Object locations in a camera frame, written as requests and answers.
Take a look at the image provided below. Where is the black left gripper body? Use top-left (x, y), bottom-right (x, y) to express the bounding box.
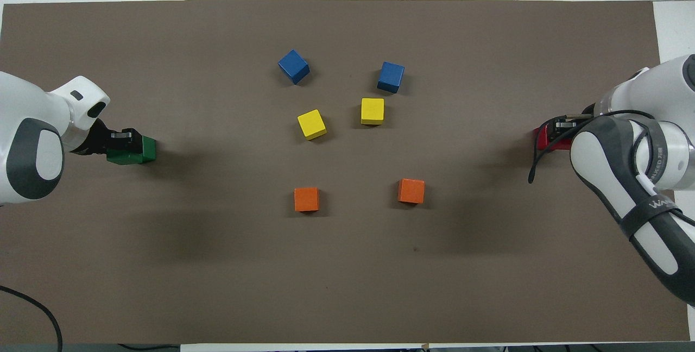
top-left (69, 117), bottom-right (116, 158)

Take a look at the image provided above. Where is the brown paper table mat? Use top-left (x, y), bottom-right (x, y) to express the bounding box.
top-left (0, 0), bottom-right (691, 345)

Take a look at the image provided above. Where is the orange wooden cube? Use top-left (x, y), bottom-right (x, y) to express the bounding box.
top-left (397, 178), bottom-right (426, 205)
top-left (294, 186), bottom-right (320, 213)

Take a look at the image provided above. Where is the blue wooden cube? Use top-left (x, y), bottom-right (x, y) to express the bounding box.
top-left (277, 49), bottom-right (311, 85)
top-left (377, 61), bottom-right (406, 94)

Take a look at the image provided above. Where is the yellow wooden cube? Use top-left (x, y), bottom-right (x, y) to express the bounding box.
top-left (297, 109), bottom-right (328, 141)
top-left (360, 97), bottom-right (386, 126)

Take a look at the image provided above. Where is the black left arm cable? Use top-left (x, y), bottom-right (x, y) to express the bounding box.
top-left (0, 285), bottom-right (64, 352)

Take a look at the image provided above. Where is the black floor cable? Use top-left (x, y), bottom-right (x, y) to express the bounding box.
top-left (118, 343), bottom-right (181, 351)

